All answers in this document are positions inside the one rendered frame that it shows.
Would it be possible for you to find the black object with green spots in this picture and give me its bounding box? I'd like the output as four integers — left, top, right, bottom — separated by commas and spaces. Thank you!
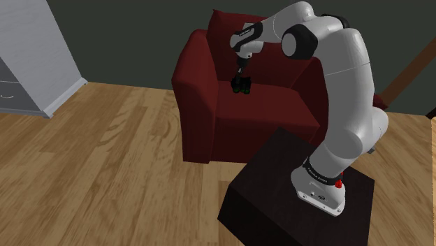
231, 76, 252, 95

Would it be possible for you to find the dark red armchair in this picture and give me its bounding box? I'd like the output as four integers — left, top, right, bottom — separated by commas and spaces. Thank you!
170, 8, 330, 165

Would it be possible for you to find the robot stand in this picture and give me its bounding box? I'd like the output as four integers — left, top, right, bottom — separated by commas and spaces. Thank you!
217, 126, 376, 246

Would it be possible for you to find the brown wooden beam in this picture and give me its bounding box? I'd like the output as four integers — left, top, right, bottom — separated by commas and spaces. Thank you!
379, 36, 436, 107

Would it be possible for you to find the grey drawer cabinet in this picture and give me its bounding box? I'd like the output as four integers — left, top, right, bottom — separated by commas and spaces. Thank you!
0, 56, 46, 115

